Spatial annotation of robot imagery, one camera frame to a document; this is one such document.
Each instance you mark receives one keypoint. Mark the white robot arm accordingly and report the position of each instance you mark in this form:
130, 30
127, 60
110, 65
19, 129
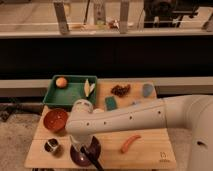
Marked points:
193, 112

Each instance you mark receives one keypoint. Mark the small metal cup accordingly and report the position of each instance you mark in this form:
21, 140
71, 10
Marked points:
52, 146

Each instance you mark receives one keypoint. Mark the purple bowl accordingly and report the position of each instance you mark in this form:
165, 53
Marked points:
80, 159

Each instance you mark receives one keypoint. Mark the dark grape bunch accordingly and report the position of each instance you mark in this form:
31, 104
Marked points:
120, 91

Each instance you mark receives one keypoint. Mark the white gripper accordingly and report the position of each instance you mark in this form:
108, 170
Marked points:
79, 144

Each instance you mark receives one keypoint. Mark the white cup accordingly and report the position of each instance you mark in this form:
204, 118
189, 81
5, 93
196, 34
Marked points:
98, 110

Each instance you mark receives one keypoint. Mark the green plastic tray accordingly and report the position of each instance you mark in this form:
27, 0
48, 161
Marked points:
56, 97

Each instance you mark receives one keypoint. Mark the orange carrot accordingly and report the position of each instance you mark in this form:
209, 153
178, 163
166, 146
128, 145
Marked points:
126, 145

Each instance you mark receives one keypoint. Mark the red-brown bowl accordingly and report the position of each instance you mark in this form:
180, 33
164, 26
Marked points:
55, 120

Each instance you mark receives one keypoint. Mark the blue crumpled cloth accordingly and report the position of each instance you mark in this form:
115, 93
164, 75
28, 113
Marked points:
136, 102

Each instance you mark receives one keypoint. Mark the orange ball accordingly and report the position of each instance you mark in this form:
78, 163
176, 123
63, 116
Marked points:
61, 82

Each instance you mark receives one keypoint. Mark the black handled brush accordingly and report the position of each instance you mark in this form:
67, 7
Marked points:
92, 159

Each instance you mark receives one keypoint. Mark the green sponge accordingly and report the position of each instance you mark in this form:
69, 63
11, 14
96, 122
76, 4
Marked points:
110, 103

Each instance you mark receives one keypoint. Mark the blue-grey cup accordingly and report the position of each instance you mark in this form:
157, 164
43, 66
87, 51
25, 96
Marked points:
147, 90

